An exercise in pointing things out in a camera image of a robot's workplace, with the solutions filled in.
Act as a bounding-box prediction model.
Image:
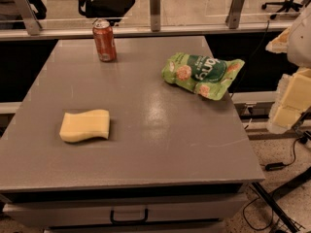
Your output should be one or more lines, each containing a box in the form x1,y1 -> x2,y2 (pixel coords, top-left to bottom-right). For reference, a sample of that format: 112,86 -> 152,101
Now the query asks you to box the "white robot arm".
287,5 -> 311,68

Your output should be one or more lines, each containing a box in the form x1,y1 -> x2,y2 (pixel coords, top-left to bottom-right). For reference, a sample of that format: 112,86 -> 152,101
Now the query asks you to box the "green rice chip bag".
161,52 -> 245,101

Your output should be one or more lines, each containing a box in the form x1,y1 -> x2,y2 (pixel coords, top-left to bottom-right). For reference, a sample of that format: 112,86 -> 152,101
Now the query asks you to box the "grey drawer cabinet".
0,36 -> 263,231

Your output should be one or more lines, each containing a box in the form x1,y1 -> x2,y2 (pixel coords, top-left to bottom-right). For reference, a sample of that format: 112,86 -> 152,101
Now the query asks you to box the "yellow sponge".
59,110 -> 110,143

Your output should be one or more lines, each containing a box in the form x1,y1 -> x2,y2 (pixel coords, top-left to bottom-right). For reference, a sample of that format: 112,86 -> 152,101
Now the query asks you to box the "red soda can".
92,19 -> 117,62

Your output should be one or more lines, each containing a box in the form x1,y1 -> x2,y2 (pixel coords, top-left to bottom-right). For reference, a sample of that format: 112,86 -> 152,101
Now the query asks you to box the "yellow foam padding block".
267,68 -> 311,134

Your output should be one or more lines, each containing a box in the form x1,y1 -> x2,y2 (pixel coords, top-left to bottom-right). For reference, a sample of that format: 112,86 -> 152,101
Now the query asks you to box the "glass barrier rail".
0,20 -> 293,41

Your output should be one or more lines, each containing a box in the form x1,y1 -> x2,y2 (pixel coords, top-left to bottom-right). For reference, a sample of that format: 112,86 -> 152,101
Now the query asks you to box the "black drawer handle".
110,209 -> 149,225

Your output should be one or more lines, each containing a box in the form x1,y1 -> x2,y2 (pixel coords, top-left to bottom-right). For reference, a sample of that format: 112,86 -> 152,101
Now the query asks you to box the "metal bracket middle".
150,0 -> 160,32

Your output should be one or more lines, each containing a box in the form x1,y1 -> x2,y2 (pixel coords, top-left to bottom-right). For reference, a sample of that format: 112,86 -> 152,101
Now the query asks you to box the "metal bracket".
225,0 -> 245,29
14,0 -> 42,36
150,0 -> 160,32

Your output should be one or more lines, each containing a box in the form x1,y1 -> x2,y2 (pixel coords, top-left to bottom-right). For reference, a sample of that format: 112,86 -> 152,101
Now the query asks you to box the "black power adapter cable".
264,137 -> 302,172

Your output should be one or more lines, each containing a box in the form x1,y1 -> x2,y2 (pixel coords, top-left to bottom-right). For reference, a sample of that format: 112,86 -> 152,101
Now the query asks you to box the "metal bracket right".
225,0 -> 245,29

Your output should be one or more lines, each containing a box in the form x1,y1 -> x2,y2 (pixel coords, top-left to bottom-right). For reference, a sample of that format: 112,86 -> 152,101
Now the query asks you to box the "metal bracket left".
14,0 -> 42,36

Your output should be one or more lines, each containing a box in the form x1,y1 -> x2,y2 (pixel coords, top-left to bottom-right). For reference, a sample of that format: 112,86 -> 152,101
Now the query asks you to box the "black floor stand frame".
250,167 -> 311,233

